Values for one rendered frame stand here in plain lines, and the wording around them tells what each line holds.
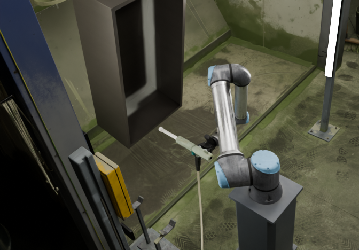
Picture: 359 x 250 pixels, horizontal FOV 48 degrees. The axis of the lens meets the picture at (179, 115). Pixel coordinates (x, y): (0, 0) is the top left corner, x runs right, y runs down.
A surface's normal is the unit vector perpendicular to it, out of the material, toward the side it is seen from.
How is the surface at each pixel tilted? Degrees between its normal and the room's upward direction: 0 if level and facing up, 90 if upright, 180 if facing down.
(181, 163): 0
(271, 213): 0
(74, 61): 57
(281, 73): 0
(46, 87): 90
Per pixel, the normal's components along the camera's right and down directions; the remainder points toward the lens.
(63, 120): 0.73, 0.36
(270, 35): -0.68, 0.54
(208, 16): 0.53, -0.11
